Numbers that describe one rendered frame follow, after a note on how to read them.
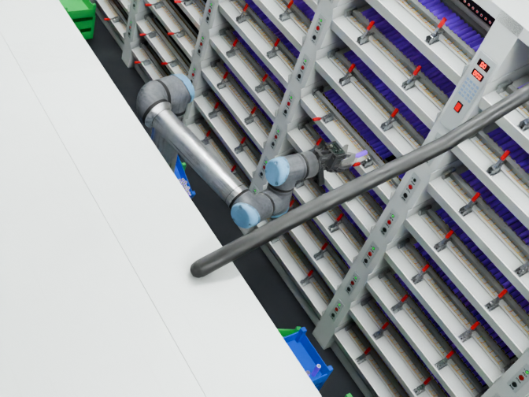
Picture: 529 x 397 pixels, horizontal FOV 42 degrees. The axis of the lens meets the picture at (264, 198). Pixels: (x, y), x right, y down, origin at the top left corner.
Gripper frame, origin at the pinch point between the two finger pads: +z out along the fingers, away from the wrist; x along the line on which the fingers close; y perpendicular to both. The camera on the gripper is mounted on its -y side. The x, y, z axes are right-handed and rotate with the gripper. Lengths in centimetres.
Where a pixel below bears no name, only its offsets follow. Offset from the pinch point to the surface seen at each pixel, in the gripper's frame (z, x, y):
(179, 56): 18, 144, -62
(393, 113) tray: 13.9, 2.7, 16.2
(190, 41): 17, 136, -46
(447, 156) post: 13.3, -24.8, 20.7
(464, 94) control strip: 10.6, -19.6, 43.3
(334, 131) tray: 13.1, 22.4, -9.4
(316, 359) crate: -18, -41, -64
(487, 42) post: 11, -17, 61
